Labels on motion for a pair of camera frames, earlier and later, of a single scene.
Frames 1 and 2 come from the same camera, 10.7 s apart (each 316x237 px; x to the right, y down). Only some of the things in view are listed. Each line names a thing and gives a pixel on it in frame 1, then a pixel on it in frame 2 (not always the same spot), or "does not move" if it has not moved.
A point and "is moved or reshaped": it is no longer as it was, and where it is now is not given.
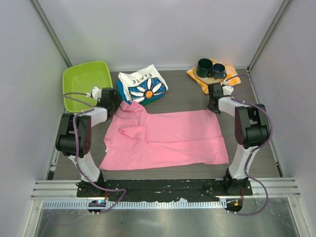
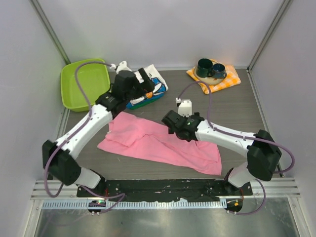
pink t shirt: x=136 y=138 is moved or reshaped
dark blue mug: x=218 y=71 does not move
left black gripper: x=117 y=101 → x=147 y=85
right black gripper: x=208 y=106 → x=171 y=132
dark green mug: x=205 y=68 does not move
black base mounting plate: x=163 y=189 does not move
